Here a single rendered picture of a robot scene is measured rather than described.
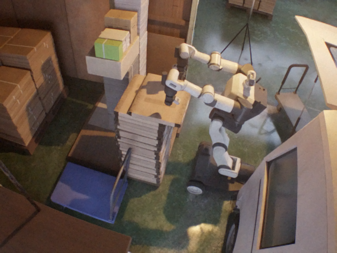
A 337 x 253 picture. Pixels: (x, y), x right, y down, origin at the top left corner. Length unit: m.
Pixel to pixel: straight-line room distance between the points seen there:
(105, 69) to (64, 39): 1.51
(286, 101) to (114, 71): 2.46
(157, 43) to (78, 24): 1.09
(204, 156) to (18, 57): 2.31
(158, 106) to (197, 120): 1.45
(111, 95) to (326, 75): 2.03
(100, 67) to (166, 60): 1.00
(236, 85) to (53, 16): 2.55
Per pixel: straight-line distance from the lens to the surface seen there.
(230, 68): 2.16
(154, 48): 3.12
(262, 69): 4.68
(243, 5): 6.37
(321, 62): 1.77
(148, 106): 2.11
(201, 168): 2.89
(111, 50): 2.26
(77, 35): 3.64
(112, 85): 2.71
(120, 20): 2.41
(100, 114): 3.43
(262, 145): 3.52
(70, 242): 0.76
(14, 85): 2.99
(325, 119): 1.36
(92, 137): 3.24
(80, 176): 2.87
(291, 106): 3.91
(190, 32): 2.96
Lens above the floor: 2.65
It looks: 52 degrees down
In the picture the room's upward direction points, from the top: 9 degrees clockwise
